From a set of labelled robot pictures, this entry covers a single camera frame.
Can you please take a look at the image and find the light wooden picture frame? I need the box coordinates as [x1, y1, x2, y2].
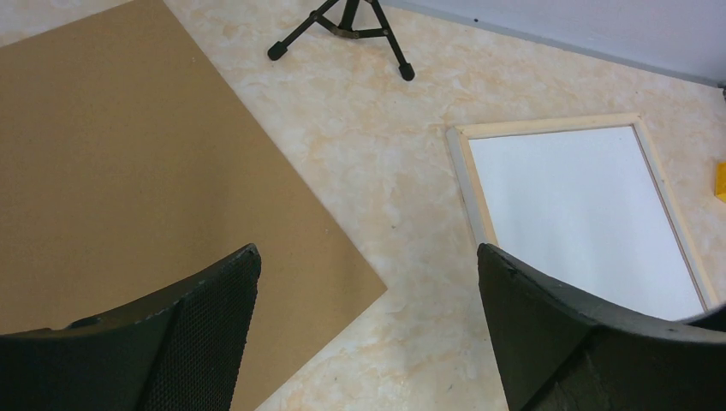
[444, 112, 722, 312]

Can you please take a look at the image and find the yellow rectangular block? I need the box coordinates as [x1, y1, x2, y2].
[714, 162, 726, 202]

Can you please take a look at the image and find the brown cardboard backing board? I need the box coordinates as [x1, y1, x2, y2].
[1, 1, 385, 410]

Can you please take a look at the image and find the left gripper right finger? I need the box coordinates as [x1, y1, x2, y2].
[477, 244, 725, 410]

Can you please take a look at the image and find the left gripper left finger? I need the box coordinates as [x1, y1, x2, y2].
[1, 244, 261, 410]

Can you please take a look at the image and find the black tripod mic stand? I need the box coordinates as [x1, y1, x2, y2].
[267, 0, 415, 81]

